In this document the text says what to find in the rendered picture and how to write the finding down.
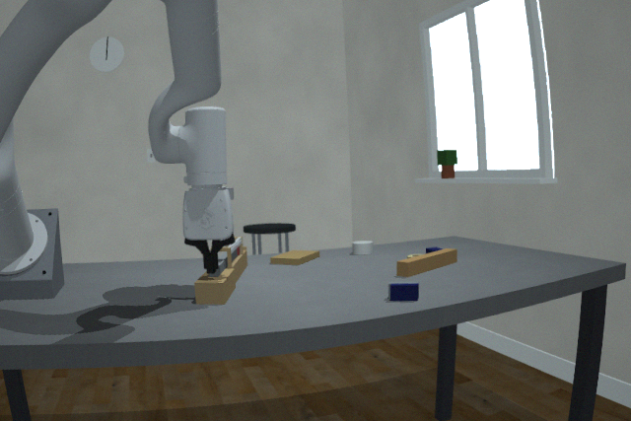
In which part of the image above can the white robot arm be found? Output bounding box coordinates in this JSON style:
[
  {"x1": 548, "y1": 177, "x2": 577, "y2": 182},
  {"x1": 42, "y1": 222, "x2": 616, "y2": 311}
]
[{"x1": 0, "y1": 0, "x2": 227, "y2": 275}]

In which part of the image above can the tan wooden batten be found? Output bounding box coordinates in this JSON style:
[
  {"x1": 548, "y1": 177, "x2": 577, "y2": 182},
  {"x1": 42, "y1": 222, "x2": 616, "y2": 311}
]
[{"x1": 396, "y1": 248, "x2": 457, "y2": 277}]

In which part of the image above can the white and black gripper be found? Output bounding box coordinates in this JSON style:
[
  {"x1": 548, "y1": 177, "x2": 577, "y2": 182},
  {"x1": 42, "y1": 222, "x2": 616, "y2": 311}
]
[{"x1": 183, "y1": 187, "x2": 235, "y2": 274}]

